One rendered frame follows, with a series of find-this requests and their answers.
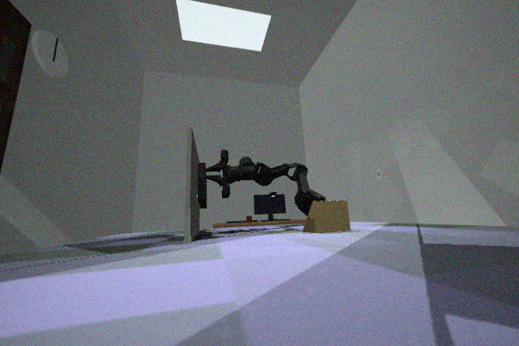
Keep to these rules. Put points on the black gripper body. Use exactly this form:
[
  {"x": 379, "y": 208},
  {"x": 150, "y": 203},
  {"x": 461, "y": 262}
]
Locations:
[{"x": 232, "y": 172}]

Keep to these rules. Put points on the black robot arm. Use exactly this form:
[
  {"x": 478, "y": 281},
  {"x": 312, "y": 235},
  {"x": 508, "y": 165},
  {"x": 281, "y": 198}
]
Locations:
[{"x": 304, "y": 196}]

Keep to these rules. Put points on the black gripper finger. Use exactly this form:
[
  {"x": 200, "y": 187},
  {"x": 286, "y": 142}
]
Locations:
[
  {"x": 215, "y": 167},
  {"x": 216, "y": 178}
]

